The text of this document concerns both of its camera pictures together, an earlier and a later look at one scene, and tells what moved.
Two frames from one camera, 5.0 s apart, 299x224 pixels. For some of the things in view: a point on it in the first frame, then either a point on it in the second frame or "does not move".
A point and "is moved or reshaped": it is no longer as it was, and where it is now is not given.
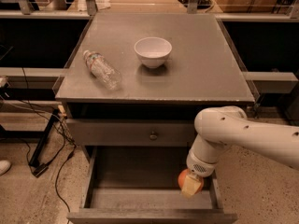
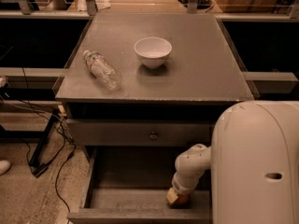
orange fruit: (182, 177) is moved or reshaped
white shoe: (5, 165) does not move
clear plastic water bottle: (103, 70) does not move
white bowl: (152, 51) does not move
